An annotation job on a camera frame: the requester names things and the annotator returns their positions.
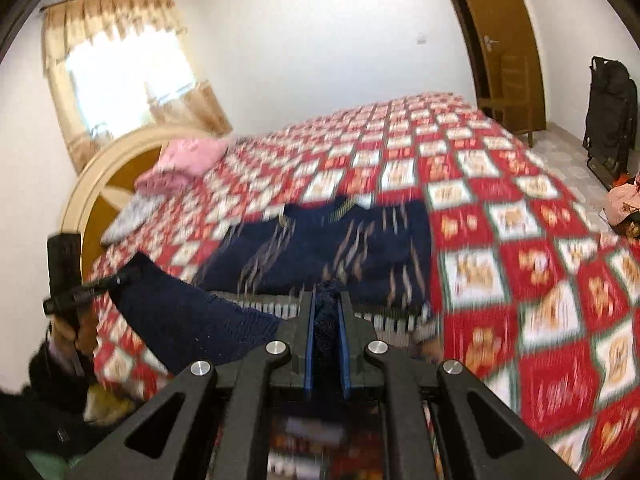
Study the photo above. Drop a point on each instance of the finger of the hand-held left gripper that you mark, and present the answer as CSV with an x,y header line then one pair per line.
x,y
85,291

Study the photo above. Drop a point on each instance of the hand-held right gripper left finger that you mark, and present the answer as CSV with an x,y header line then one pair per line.
x,y
307,345

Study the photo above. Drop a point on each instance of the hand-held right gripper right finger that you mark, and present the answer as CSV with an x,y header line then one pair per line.
x,y
344,345

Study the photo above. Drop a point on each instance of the navy patterned knit sweater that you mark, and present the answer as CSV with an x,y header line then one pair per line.
x,y
310,245

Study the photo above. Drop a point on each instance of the person's left forearm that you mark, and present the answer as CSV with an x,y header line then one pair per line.
x,y
40,400

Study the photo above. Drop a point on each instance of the pink clothes pile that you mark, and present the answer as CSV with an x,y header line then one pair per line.
x,y
622,202

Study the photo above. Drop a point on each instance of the person's left hand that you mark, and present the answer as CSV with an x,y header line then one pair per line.
x,y
75,332

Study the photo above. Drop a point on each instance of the grey patterned pillow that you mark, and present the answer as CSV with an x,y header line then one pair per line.
x,y
132,217

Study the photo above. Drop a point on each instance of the cream wooden headboard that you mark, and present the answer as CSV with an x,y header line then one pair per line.
x,y
95,180

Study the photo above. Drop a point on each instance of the folded pink cloth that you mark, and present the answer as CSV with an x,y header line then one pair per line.
x,y
190,157

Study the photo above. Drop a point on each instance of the red checkered printed blanket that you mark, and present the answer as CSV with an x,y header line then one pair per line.
x,y
500,240

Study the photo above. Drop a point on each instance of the beige patterned curtain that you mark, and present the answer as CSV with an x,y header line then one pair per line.
x,y
65,35

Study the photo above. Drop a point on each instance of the black folding chair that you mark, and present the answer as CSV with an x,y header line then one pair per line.
x,y
610,110

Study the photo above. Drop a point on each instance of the brown wooden door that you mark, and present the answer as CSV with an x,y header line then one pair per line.
x,y
515,20

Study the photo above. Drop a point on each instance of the dark wooden door frame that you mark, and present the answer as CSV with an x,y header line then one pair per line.
x,y
465,25

